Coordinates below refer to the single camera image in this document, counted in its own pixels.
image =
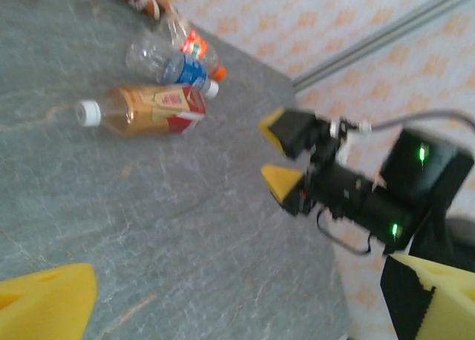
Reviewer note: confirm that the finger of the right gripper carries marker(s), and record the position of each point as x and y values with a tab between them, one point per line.
287	188
293	132

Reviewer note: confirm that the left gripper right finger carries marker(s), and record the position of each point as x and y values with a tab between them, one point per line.
445	303

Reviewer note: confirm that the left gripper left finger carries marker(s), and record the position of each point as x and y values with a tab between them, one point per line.
41	303

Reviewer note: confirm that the clear bottle blue label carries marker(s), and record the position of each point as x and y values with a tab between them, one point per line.
185	72

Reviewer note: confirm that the clear bottle orange label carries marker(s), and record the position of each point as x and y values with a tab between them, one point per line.
194	45

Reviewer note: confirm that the tea bottle gold red label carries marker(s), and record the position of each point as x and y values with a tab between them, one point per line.
148	110

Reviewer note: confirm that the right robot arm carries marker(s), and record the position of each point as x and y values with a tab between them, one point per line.
438	240

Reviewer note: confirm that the aluminium frame post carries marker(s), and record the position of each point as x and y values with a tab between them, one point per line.
371	46

